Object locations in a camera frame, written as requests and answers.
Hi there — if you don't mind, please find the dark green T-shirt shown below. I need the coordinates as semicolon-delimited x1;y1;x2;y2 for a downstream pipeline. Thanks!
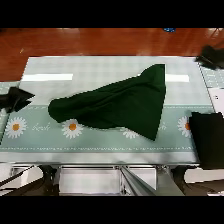
47;63;167;142

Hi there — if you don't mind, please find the black garment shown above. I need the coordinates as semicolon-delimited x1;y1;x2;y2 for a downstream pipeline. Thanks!
188;111;224;170

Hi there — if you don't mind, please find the silver frame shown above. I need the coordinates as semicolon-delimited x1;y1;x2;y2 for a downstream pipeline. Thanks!
0;161;224;197

